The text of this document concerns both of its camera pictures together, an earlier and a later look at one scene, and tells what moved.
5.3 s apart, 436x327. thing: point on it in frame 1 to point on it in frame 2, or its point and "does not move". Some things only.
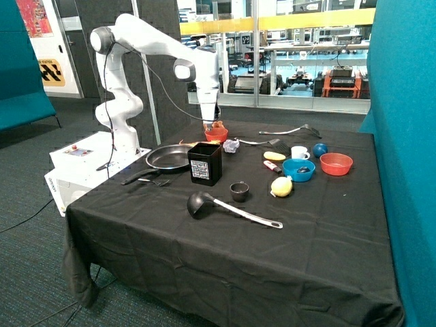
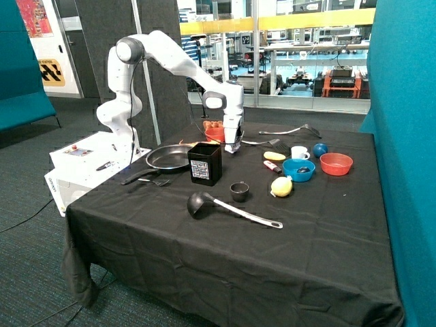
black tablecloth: (248, 224) does not move
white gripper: (208, 98) to (230, 124)
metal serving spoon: (311, 129) does not move
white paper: (229, 146) does not move
